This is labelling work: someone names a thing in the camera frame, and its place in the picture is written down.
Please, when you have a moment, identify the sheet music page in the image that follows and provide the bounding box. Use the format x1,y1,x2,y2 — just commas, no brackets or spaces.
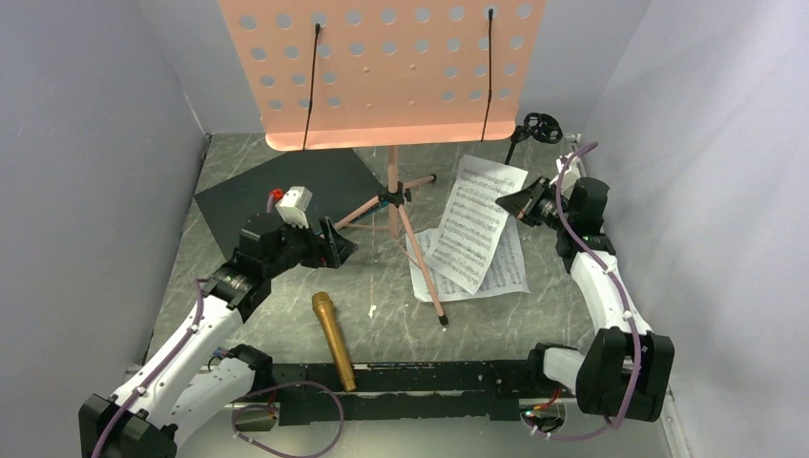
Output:
425,155,528,294
409,219,529,302

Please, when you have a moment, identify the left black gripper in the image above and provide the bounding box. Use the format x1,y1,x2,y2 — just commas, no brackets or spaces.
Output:
264,214,357,278

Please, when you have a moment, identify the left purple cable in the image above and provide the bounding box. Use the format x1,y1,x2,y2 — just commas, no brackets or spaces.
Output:
91,192,345,458

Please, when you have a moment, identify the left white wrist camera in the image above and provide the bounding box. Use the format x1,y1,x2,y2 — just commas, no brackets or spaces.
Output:
266,186,312,229

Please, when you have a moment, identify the black microphone stand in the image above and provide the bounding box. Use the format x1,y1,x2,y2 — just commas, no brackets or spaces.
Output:
504,112,564,165

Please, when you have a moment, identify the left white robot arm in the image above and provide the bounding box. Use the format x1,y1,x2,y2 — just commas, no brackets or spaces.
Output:
78,213,358,457

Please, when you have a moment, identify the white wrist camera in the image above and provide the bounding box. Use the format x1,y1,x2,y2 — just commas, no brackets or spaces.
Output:
266,186,312,229
555,154,581,190

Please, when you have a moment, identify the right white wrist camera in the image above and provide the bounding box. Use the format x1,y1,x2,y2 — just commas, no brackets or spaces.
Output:
555,154,581,190

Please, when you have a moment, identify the pink music stand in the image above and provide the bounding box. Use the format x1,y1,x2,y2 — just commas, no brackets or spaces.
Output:
217,0,548,326

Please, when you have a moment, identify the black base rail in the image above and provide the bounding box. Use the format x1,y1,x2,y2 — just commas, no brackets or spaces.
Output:
237,360,571,426

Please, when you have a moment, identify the purple cable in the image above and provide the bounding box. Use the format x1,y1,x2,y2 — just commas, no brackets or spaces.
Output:
91,192,345,458
518,140,646,443

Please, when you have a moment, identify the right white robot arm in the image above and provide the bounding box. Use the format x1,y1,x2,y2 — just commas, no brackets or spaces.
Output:
495,177,674,422

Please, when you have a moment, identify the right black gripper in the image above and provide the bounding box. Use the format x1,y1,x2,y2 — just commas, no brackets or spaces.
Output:
496,176,574,233

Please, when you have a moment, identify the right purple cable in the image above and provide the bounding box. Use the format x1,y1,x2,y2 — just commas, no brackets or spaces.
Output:
518,140,646,443

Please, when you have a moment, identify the gold microphone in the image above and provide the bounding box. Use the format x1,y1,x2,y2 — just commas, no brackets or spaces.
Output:
312,292,357,392

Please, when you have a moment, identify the black blue flat box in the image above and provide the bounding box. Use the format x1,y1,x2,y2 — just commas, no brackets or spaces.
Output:
192,148,388,260

